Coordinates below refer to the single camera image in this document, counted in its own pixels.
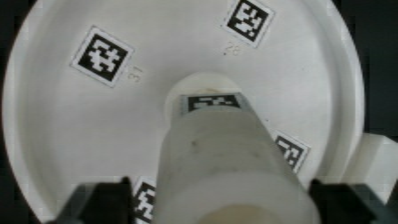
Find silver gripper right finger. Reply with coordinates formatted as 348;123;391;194
309;179;389;224

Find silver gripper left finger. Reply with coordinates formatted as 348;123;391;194
58;177;133;224

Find white round table top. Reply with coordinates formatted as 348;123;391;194
2;0;364;221

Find white right fence block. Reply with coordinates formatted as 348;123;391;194
344;133;398;202

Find white cylindrical table leg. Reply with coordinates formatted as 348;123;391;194
149;93;325;224

